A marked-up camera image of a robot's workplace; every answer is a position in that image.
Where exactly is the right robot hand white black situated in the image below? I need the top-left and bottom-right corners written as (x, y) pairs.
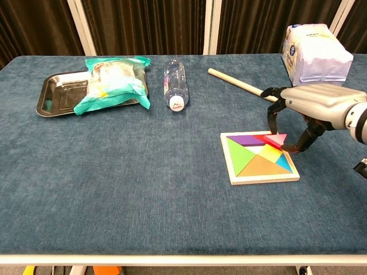
top-left (261, 83), bottom-right (367, 155)

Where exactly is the pink triangle piece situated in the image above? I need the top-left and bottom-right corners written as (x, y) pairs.
top-left (263, 133), bottom-right (287, 150)

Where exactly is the red tangram triangle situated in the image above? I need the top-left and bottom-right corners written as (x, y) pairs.
top-left (253, 133), bottom-right (280, 149)

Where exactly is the yellow tangram piece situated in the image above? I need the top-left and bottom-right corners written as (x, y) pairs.
top-left (256, 144), bottom-right (284, 166)

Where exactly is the blue triangular puzzle piece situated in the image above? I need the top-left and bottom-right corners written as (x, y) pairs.
top-left (275, 154), bottom-right (294, 174)

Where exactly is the purple tangram parallelogram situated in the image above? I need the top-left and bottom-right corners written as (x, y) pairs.
top-left (226, 134), bottom-right (269, 147)

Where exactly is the orange tangram triangle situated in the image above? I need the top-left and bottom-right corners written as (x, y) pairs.
top-left (237, 154), bottom-right (292, 176)

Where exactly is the colourful tangram puzzle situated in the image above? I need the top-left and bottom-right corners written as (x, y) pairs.
top-left (220, 131), bottom-right (300, 186)

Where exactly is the green tangram triangle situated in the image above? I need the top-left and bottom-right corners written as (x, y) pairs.
top-left (226, 139), bottom-right (257, 176)

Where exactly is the white tissue pack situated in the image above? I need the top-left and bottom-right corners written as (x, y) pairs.
top-left (280, 23), bottom-right (354, 87)

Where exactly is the wooden stick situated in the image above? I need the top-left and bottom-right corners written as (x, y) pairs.
top-left (208, 68), bottom-right (280, 103)

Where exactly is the dark brown curtain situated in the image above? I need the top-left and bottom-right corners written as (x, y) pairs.
top-left (216, 0), bottom-right (343, 55)
top-left (0, 0), bottom-right (84, 69)
top-left (338, 0), bottom-right (367, 55)
top-left (81, 0), bottom-right (207, 57)

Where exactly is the clear plastic water bottle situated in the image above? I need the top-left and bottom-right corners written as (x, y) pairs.
top-left (163, 59), bottom-right (189, 113)

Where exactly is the blue table cloth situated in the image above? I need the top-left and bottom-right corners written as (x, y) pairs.
top-left (0, 53), bottom-right (367, 256)

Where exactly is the teal clear snack bag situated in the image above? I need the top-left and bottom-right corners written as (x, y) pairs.
top-left (73, 56), bottom-right (152, 116)

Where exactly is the stainless steel tray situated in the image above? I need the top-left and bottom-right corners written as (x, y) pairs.
top-left (36, 70), bottom-right (150, 118)

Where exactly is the orange box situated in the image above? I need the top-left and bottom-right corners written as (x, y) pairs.
top-left (93, 266), bottom-right (123, 275)

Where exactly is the white partition post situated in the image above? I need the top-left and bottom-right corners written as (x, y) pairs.
top-left (67, 0), bottom-right (97, 57)
top-left (202, 0), bottom-right (222, 55)
top-left (329, 0), bottom-right (356, 38)

